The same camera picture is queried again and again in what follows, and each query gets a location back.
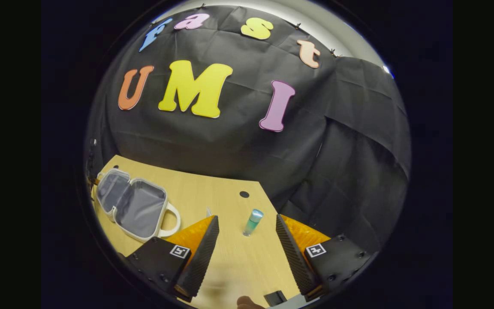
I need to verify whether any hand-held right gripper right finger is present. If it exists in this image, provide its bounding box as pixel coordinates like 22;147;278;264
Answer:
275;214;374;302

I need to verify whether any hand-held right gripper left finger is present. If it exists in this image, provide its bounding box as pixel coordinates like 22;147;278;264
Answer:
126;215;220;302

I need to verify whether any white suitcase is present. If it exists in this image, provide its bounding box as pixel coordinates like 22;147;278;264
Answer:
94;168;182;243

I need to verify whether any clear bottle with teal cap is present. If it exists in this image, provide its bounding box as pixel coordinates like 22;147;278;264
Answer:
243;209;265;237

